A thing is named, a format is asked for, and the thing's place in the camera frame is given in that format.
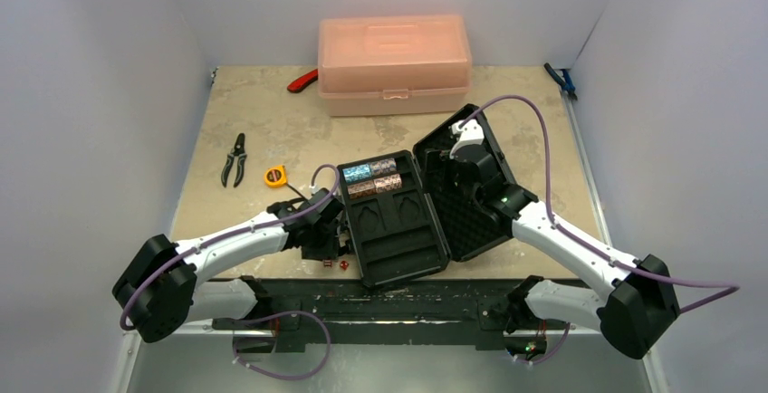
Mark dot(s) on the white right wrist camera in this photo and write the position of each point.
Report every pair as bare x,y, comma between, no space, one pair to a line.
466,133

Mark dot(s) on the blue poker chip stack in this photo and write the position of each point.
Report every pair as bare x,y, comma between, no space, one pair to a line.
356,173

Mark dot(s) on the red dice pair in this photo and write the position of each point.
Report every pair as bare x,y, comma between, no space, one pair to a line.
342,264

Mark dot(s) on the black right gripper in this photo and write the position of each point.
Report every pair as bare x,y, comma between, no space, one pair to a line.
462,170

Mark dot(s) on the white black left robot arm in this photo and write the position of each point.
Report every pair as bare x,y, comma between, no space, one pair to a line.
170,283

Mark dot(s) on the black plastic poker case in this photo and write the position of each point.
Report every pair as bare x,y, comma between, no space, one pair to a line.
418,229

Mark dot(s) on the yellow tape measure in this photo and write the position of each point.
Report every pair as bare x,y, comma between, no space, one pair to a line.
276,177

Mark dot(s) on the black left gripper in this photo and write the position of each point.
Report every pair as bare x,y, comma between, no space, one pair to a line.
326,251

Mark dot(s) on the red handled utility knife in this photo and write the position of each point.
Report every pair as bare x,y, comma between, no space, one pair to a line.
301,83

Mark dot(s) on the black metal base frame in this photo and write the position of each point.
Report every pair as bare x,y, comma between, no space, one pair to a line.
468,312

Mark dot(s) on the blue handled pliers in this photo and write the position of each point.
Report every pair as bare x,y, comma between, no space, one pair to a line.
563,79

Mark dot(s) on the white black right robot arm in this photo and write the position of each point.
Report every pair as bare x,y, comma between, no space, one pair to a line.
630,301

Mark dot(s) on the black handled pruning shears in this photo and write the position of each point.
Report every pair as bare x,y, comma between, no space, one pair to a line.
236,159

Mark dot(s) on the translucent pink plastic toolbox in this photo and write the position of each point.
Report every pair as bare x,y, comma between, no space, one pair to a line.
394,65

